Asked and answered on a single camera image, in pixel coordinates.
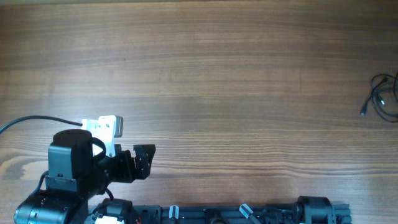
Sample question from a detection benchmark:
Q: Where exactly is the black usb cable four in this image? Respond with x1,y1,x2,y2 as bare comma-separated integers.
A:
370,73,397,123

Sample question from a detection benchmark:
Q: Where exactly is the black usb cable one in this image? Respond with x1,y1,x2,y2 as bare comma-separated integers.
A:
359,73,398,118

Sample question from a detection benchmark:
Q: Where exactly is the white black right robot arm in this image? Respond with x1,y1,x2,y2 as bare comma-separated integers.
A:
295,196,336,224

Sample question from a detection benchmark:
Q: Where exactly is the black left camera cable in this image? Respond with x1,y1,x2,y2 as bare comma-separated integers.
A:
0,115,83,134

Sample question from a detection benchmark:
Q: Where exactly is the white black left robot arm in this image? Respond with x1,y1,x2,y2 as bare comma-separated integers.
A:
14,129,156,223

